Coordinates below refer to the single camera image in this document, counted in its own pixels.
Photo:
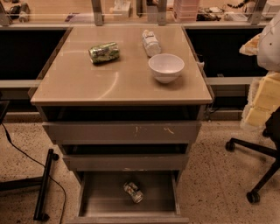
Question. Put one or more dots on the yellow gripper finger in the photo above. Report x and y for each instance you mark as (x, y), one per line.
(251, 47)
(263, 100)

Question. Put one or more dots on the white bowl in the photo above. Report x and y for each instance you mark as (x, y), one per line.
(166, 67)

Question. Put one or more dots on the grey drawer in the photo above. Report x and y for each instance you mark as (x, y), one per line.
(126, 157)
(104, 201)
(123, 125)

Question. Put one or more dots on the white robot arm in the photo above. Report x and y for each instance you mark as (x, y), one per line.
(268, 56)

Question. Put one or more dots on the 7up can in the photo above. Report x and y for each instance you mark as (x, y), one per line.
(133, 191)

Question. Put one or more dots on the green soda can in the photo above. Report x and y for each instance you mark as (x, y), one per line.
(104, 52)

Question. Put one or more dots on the grey bottom drawer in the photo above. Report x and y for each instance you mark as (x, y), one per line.
(104, 201)

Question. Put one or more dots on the beige drawer cabinet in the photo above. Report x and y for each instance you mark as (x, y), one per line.
(72, 80)

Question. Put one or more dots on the grey middle drawer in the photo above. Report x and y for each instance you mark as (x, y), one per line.
(126, 157)

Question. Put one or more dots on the grey top drawer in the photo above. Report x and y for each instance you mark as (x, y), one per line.
(123, 125)

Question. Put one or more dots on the black stand with cable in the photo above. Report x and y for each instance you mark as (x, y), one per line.
(41, 182)

